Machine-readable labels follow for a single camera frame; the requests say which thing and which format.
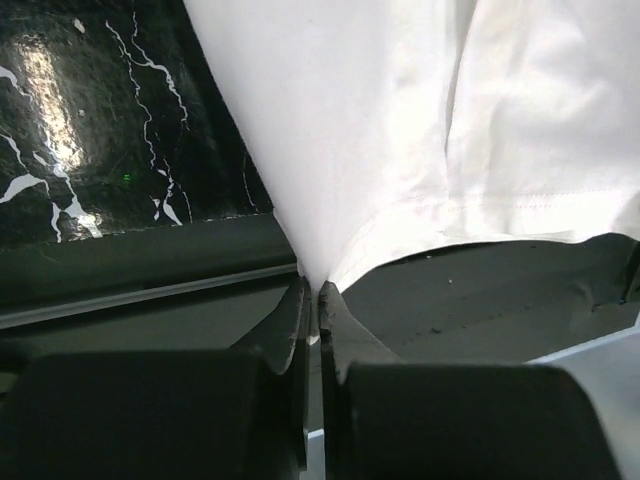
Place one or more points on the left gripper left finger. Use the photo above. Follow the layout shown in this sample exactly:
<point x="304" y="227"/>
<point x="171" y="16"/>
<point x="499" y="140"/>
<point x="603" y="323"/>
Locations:
<point x="278" y="439"/>

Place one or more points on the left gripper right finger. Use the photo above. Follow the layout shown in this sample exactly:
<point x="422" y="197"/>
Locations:
<point x="344" y="341"/>

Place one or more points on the white t-shirt robot print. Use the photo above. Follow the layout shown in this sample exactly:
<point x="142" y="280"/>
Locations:
<point x="384" y="129"/>

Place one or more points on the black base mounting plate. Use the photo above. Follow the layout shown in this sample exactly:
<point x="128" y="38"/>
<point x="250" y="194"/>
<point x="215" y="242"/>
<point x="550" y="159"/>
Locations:
<point x="204" y="285"/>

